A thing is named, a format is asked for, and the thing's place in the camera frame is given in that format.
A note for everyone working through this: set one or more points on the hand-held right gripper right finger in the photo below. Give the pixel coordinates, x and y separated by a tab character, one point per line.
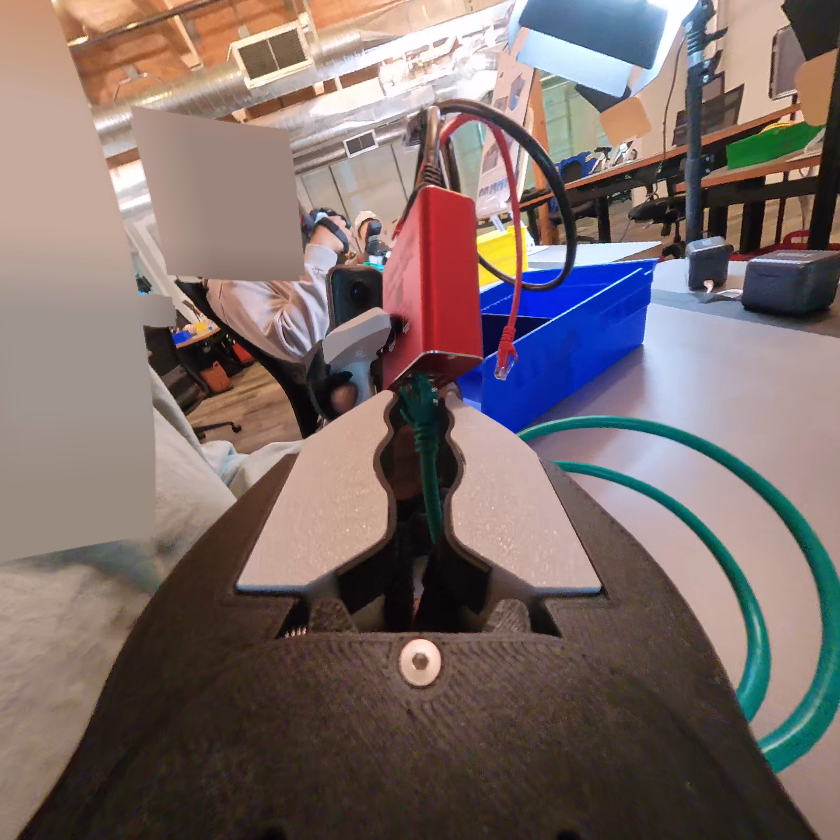
519	517

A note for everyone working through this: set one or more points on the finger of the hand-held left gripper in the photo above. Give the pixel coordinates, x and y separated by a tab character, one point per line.
359	337

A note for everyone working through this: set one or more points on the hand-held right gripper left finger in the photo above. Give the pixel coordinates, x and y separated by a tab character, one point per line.
320	513

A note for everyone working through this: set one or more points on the red ethernet splitter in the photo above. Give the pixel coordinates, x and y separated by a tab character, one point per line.
432	275

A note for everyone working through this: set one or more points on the blue plastic bin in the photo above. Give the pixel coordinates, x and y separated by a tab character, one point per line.
558	360

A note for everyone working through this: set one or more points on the grey desk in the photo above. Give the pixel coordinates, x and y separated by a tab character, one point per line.
690	375

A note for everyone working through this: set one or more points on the person's left hand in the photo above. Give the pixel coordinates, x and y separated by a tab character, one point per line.
345	397

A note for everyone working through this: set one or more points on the black office chair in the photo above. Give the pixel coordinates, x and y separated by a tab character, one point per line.
289	386

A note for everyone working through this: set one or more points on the yellow plastic bin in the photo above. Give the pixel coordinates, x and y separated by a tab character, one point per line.
498	253

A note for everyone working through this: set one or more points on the black bin divider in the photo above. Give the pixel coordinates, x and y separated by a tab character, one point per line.
519	327

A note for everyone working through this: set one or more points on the white ceiling vent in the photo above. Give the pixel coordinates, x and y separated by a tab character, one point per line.
273	56

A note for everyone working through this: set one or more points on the instruction poster board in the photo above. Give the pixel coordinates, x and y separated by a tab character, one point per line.
509	92

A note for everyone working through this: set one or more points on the grey power adapter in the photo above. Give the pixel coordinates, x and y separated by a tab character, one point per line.
788	280
709	260

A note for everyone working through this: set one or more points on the wooden table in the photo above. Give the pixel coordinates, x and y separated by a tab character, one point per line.
656	162
756	172

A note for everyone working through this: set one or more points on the studio light panel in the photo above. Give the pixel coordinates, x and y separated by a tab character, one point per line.
590	39

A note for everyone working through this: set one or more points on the black light stand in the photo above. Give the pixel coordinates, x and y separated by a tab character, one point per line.
696	133

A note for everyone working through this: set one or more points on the green plastic bin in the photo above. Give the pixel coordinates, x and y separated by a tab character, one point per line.
766	147

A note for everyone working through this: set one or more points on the black slanted pole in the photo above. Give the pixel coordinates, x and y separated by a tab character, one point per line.
826	199

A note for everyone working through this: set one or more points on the silver air duct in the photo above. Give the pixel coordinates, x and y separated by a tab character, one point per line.
199	83

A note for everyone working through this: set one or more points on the grey wall screen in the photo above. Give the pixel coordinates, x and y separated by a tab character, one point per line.
788	62

